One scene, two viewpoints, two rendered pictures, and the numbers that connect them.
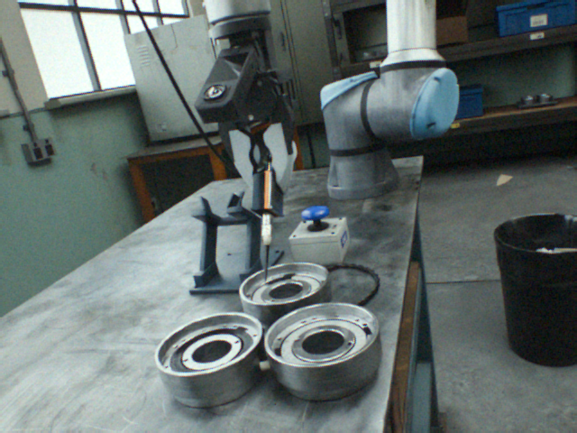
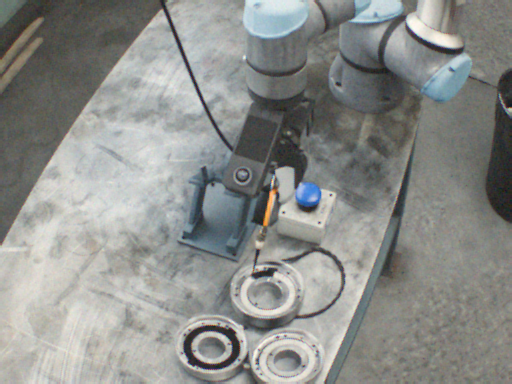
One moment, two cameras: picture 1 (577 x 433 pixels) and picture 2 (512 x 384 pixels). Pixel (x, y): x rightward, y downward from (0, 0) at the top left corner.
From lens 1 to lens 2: 0.79 m
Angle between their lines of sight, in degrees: 33
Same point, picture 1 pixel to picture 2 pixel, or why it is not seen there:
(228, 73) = (257, 149)
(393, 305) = (345, 318)
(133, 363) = (147, 322)
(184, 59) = not seen: outside the picture
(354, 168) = (361, 82)
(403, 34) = (432, 15)
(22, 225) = not seen: outside the picture
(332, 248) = (315, 234)
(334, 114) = (351, 32)
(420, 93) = (435, 76)
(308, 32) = not seen: outside the picture
